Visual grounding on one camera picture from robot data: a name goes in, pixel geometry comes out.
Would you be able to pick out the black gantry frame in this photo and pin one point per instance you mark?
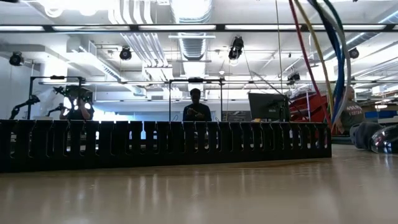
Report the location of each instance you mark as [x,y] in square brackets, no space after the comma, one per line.
[57,77]
[196,80]

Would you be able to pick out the grey round pouch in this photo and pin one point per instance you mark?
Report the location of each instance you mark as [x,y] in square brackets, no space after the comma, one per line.
[363,137]

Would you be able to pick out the black overhead light bar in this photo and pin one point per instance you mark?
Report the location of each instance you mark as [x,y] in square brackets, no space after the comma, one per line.
[177,27]

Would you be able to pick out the black hanging spotlight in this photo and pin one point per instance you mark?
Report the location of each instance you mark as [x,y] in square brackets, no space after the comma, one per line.
[236,48]
[354,53]
[125,53]
[15,58]

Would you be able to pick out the black aluminium table frame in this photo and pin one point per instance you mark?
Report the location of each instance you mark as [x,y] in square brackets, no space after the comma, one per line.
[340,140]

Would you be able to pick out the silver ventilation duct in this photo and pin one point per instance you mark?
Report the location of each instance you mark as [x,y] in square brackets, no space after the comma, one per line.
[192,46]

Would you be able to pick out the black computer monitor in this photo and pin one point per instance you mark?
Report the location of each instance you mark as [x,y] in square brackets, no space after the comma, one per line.
[267,107]

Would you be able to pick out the black background robot arm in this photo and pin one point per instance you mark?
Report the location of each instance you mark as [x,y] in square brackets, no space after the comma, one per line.
[71,91]
[31,100]

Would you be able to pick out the red storage bin rack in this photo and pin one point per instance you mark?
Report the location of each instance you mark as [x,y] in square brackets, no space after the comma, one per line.
[308,109]

